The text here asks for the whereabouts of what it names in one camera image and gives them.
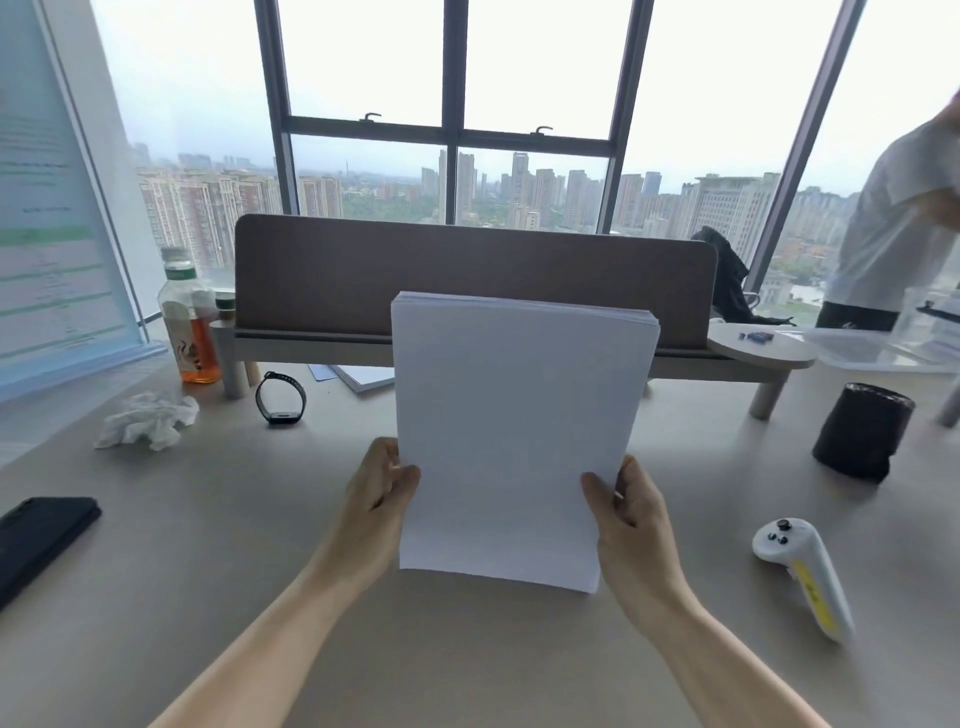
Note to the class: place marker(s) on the person's left hand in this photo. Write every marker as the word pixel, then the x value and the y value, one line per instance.
pixel 367 517

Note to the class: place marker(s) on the person's right hand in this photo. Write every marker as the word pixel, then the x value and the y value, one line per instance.
pixel 637 547

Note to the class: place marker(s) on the person's left thumb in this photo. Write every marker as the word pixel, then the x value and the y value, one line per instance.
pixel 406 486

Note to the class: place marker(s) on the person's right thumb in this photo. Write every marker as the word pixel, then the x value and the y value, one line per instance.
pixel 598 504

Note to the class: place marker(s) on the stack of white paper sheets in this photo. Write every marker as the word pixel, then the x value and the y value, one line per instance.
pixel 517 427

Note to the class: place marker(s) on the person's right forearm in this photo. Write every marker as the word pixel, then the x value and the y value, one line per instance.
pixel 720 667

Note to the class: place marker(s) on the person's left forearm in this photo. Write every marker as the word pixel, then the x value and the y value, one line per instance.
pixel 277 645

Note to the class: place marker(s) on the white notebook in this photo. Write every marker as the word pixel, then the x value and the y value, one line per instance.
pixel 360 377

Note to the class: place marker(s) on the black smart wristband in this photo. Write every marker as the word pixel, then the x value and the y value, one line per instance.
pixel 279 415

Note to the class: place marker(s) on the beige desk shelf riser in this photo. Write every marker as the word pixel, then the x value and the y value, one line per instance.
pixel 757 356

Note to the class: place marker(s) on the white handheld controller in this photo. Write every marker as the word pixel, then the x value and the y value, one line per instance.
pixel 806 570

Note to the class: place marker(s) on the brown desk divider panel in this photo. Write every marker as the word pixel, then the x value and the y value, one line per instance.
pixel 465 274

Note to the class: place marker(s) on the small blue object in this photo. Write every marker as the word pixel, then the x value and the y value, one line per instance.
pixel 756 337

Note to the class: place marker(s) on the small green-capped bottle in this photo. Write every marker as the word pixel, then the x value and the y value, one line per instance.
pixel 225 306

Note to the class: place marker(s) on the black jacket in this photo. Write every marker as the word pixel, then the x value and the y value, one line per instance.
pixel 726 274

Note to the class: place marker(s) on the plastic tea bottle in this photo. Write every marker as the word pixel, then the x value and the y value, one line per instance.
pixel 191 330

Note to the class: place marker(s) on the crumpled white tissue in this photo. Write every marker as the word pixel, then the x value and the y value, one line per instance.
pixel 146 424

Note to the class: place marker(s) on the black cylindrical container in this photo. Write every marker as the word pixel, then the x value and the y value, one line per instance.
pixel 862 435

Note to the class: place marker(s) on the clear plastic storage box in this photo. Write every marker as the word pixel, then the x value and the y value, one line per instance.
pixel 885 345

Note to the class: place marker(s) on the black smartphone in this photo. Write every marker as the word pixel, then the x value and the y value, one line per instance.
pixel 41 536

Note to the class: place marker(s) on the beige shelf leg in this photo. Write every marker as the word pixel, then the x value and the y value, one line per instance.
pixel 951 397

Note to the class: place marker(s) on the dark window frame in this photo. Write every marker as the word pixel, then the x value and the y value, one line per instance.
pixel 451 127

